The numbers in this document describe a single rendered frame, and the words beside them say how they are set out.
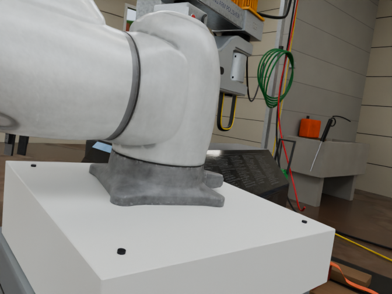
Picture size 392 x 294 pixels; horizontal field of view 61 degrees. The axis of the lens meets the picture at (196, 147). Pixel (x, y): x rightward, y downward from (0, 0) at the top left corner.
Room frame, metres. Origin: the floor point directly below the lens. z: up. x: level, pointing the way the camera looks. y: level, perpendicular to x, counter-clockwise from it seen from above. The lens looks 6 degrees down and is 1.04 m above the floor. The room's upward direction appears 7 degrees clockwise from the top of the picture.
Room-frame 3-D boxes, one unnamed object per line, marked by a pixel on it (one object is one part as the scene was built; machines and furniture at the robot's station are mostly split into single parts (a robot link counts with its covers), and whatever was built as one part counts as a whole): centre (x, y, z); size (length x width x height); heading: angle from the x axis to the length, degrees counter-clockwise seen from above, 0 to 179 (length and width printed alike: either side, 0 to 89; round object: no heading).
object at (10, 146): (1.02, 0.58, 0.87); 0.03 x 0.01 x 0.07; 73
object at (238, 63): (2.39, -0.19, 1.37); 0.19 x 0.19 x 0.20
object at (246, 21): (2.12, -0.02, 1.64); 0.96 x 0.25 x 0.17; 148
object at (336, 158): (4.71, -1.86, 0.43); 1.30 x 0.62 x 0.86; 131
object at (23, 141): (1.07, 0.57, 0.87); 0.03 x 0.01 x 0.07; 73
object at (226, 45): (2.15, -0.06, 1.33); 0.74 x 0.23 x 0.49; 148
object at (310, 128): (4.80, -1.63, 1.00); 0.50 x 0.22 x 0.33; 131
